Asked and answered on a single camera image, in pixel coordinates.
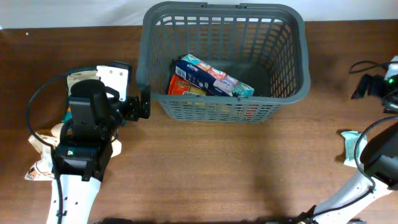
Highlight orange spaghetti packet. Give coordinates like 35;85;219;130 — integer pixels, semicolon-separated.
160;75;259;122

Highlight white teal wipes packet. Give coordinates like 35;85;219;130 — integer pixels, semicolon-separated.
341;131;368;168

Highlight blue Kleenex tissue pack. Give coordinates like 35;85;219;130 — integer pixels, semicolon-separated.
174;54;254;98

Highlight grey plastic basket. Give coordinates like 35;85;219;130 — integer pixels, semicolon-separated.
136;1;310;123

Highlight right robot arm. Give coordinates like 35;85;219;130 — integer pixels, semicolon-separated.
292;57;397;224

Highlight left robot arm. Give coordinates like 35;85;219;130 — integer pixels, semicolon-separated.
47;80;150;223

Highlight green coffee bag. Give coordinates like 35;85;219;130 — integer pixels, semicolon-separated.
61;65;127;127

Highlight beige crumpled snack bag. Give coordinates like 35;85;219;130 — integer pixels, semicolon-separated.
25;120;122;182

